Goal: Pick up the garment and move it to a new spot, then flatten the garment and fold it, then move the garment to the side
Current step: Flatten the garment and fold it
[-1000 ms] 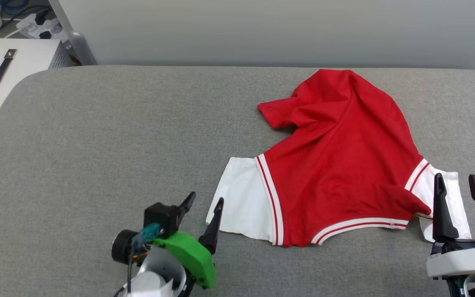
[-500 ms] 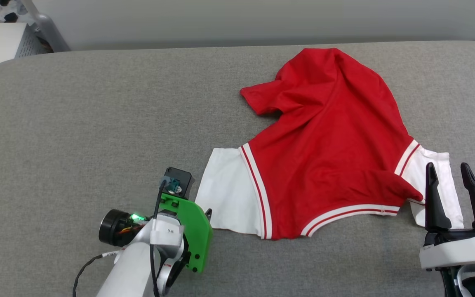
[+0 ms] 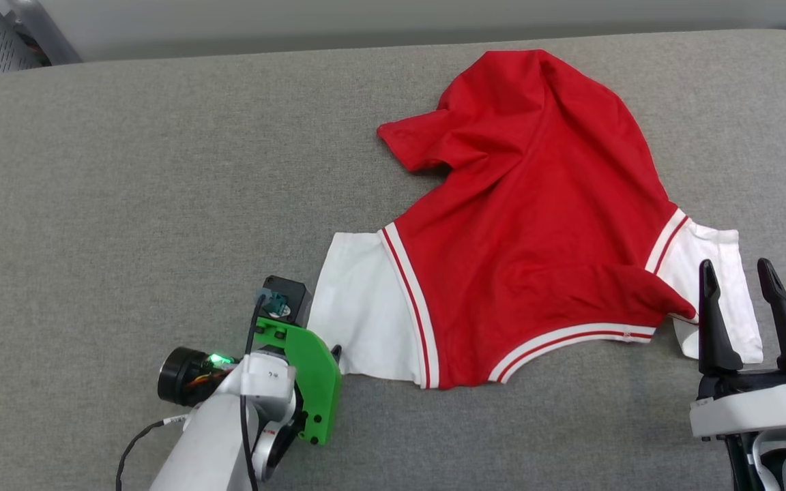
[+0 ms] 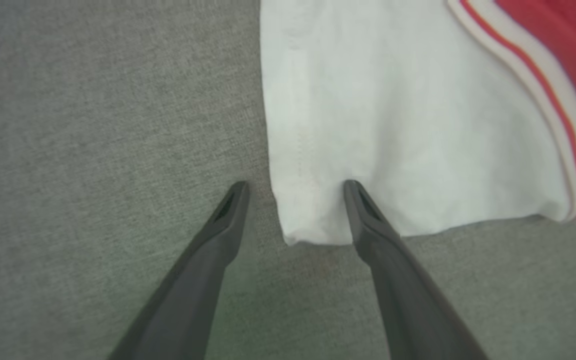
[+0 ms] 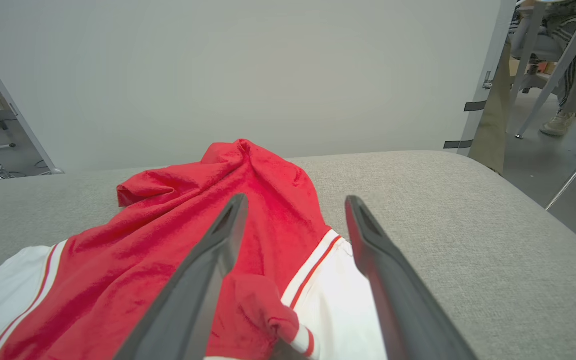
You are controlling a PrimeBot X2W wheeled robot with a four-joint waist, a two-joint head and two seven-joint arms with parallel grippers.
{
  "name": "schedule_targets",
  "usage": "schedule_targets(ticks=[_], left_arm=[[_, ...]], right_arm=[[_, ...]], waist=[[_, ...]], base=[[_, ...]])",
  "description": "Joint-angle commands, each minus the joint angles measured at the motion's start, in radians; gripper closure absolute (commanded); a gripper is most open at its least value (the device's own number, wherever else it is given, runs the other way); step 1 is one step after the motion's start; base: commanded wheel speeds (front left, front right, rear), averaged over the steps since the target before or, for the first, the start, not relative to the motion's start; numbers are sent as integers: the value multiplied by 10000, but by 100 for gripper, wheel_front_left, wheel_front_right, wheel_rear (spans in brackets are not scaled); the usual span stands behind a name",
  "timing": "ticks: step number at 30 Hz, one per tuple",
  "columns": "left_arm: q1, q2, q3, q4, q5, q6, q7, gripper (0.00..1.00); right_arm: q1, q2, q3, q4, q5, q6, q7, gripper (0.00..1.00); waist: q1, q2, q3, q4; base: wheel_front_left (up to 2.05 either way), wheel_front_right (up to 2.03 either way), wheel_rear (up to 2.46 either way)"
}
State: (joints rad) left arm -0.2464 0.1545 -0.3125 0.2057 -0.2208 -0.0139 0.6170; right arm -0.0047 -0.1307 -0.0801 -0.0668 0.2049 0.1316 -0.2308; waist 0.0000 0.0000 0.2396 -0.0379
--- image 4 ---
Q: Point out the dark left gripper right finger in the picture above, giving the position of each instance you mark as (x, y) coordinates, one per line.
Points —
(408, 300)

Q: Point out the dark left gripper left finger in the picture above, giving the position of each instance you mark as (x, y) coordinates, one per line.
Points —
(193, 290)

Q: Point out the red and white basketball jersey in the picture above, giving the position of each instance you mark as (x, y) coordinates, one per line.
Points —
(393, 100)

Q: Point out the grey fabric sofa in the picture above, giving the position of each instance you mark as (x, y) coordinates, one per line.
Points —
(93, 125)

